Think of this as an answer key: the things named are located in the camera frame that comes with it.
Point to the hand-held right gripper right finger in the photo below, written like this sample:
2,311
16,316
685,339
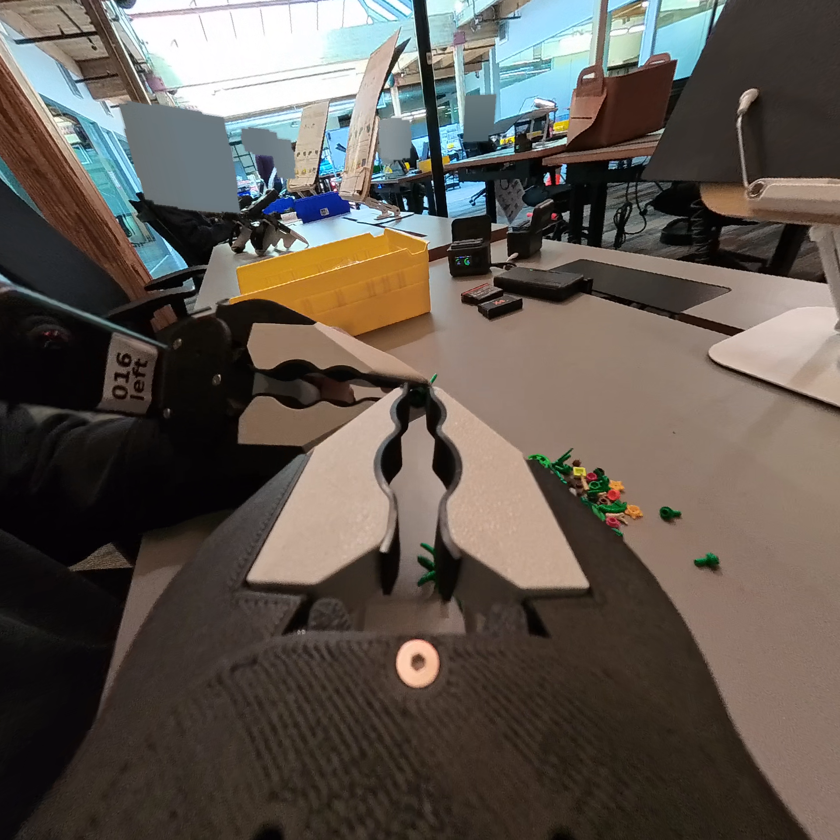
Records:
512,525

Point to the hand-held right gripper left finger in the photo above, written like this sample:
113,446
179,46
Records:
328,518

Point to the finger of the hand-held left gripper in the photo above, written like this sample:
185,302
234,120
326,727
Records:
308,341
295,423

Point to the pile of toy brick pieces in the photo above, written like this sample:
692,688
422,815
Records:
594,489

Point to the green toy stem piece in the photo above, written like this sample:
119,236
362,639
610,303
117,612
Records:
420,390

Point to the person's left forearm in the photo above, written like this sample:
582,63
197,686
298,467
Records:
131,472

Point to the person's left hand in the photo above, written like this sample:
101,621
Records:
334,390

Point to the yellow plastic bin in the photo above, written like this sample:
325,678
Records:
341,282

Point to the small blue bin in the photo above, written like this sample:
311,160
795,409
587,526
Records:
321,207

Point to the green round toy stud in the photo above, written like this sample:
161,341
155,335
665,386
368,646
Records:
668,513

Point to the small black pack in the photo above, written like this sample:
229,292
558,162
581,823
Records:
500,307
479,293

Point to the black charging case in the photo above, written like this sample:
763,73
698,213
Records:
528,236
467,256

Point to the black office chair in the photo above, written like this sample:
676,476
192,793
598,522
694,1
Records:
39,262

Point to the cardboard panel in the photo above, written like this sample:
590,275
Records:
367,124
308,151

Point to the green toy leaf piece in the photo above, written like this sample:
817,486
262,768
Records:
707,561

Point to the wooden pillar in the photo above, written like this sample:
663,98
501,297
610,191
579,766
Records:
65,184

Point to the flat black box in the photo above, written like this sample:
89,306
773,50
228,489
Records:
541,283

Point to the long wooden desk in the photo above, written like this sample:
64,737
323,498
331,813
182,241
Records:
499,156

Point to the black pole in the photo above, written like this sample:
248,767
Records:
430,98

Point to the black desk mat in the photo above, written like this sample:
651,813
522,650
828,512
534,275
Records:
649,289

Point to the white metal stand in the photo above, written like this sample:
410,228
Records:
781,348

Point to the brown bag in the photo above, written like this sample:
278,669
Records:
623,105

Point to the black display board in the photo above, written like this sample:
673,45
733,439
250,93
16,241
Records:
754,79

